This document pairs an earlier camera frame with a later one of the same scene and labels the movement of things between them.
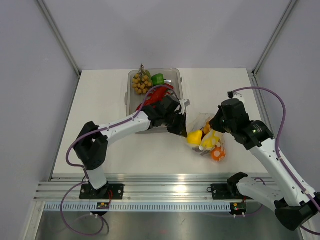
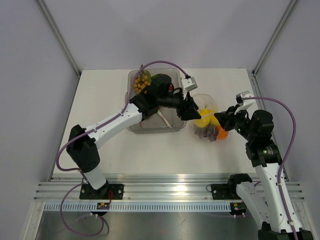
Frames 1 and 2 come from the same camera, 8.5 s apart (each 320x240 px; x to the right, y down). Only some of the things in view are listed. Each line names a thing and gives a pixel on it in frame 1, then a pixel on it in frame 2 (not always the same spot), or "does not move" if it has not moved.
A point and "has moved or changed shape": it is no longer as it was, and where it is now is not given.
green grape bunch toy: [142, 81] does not move
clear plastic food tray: [174, 76] does not move
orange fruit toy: [218, 153] -> [222, 134]
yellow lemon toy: [210, 140] has moved or changed shape
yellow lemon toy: [194, 137] -> [205, 114]
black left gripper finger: [183, 125] -> [191, 113]
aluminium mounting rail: [136, 189] does not move
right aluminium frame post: [286, 13] does not move
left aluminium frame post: [60, 37] does not move
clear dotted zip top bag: [203, 140] -> [207, 127]
